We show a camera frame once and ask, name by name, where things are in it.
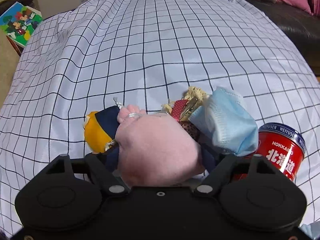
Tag yellow and navy soft toy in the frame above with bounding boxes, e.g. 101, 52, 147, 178
84, 106, 120, 154

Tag blue face mask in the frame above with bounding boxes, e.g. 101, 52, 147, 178
189, 87, 258, 157

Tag red biscuit tin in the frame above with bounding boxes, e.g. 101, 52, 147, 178
245, 122, 306, 181

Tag red polka dot snack packet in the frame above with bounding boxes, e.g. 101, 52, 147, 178
161, 86, 209, 140

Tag checkered white tablecloth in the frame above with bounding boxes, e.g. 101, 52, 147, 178
1, 0, 319, 236

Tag Mickey Mouse picture box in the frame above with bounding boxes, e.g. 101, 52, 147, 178
1, 2, 43, 48

